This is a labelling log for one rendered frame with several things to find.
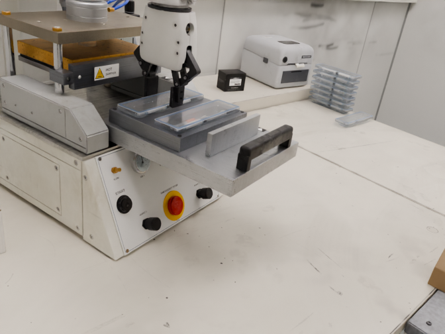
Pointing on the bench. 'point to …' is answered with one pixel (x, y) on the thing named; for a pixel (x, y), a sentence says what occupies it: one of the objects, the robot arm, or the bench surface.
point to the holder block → (148, 125)
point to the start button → (125, 204)
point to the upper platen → (71, 52)
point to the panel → (145, 196)
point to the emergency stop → (175, 205)
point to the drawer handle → (285, 135)
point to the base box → (58, 186)
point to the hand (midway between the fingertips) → (163, 92)
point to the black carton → (231, 80)
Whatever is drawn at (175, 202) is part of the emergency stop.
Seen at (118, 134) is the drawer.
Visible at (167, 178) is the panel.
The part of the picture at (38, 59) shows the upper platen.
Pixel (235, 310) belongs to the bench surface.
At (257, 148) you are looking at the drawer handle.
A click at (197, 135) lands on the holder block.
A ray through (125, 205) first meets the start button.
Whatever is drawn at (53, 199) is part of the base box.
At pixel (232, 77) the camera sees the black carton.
